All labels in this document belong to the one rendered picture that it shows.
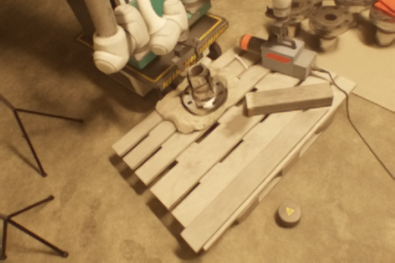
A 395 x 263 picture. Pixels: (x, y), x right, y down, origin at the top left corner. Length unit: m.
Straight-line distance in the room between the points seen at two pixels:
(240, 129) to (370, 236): 0.77
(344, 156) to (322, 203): 0.29
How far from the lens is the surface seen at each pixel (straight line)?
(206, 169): 1.59
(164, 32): 1.36
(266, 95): 1.70
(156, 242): 1.68
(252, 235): 1.60
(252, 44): 1.94
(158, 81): 1.79
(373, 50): 2.32
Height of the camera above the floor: 1.54
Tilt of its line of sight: 50 degrees down
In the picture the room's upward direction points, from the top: 17 degrees counter-clockwise
